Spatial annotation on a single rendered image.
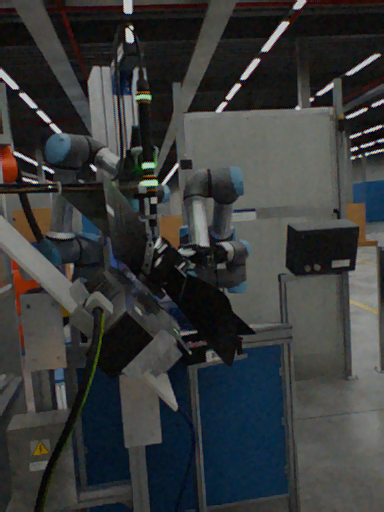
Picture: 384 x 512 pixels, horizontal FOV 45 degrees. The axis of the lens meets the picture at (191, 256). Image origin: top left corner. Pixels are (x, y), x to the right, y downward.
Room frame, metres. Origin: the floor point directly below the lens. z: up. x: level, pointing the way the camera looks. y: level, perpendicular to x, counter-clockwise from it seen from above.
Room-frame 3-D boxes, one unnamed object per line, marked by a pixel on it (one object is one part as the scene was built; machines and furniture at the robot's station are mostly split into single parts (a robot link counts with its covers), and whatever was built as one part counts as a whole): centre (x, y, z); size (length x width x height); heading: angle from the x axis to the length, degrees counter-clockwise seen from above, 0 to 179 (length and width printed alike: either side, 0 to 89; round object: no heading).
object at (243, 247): (1.71, -0.16, 1.17); 0.11 x 0.08 x 0.09; 136
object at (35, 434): (1.12, 0.41, 0.73); 0.15 x 0.09 x 0.22; 99
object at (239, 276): (1.71, -0.14, 1.07); 0.11 x 0.08 x 0.11; 93
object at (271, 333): (1.77, 0.07, 0.82); 0.90 x 0.04 x 0.08; 99
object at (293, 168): (3.32, -0.55, 1.10); 1.21 x 0.06 x 2.20; 99
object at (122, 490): (1.23, 0.31, 0.56); 0.19 x 0.04 x 0.04; 99
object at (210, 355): (1.62, -0.03, 0.85); 0.22 x 0.17 x 0.07; 115
